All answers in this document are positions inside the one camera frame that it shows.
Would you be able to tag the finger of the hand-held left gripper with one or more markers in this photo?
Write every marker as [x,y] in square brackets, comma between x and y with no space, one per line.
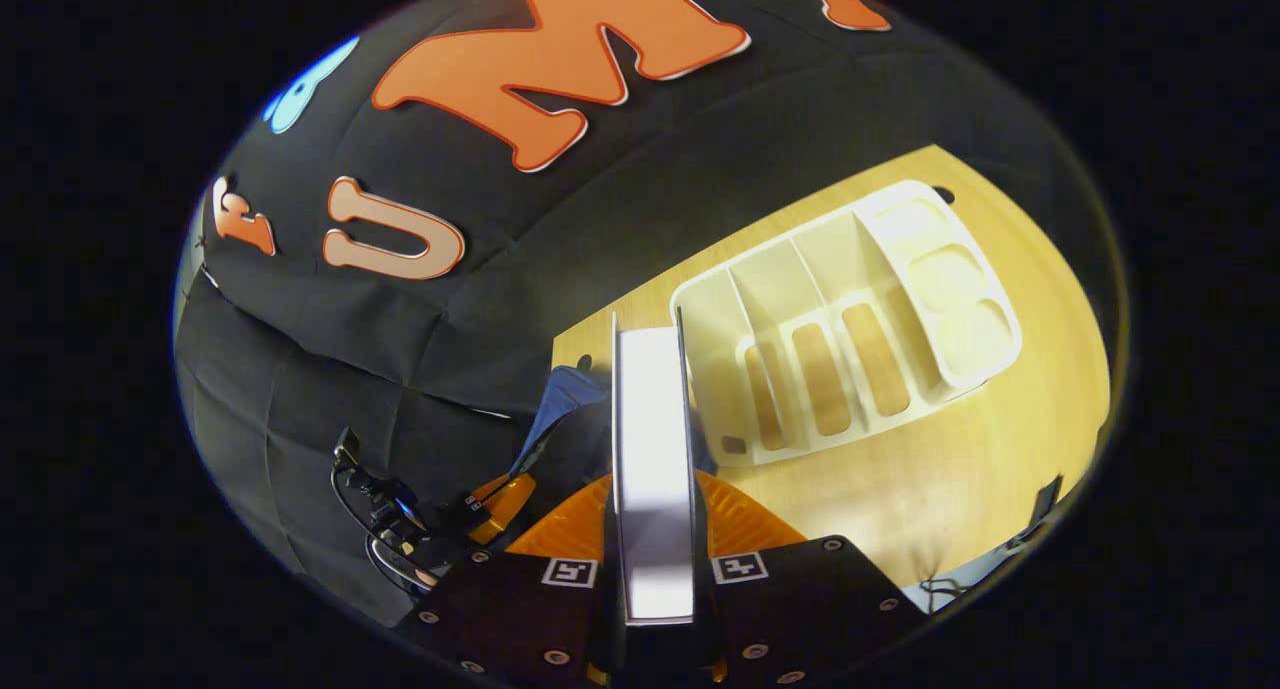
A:
[505,504]

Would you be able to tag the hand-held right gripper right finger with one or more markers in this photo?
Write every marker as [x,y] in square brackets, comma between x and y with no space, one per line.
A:
[800,609]

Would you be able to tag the white bookshelf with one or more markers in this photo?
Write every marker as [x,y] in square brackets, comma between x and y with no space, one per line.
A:
[790,269]

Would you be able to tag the blue schoolbag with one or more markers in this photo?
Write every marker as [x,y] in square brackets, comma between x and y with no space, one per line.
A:
[565,399]

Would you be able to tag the portrait cover book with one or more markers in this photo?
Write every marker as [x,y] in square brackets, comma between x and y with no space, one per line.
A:
[652,449]

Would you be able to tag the dark slim object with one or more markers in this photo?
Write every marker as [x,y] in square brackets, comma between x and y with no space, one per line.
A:
[1045,499]

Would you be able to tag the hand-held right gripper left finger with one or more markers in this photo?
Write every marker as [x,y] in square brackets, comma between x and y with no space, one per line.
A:
[500,609]

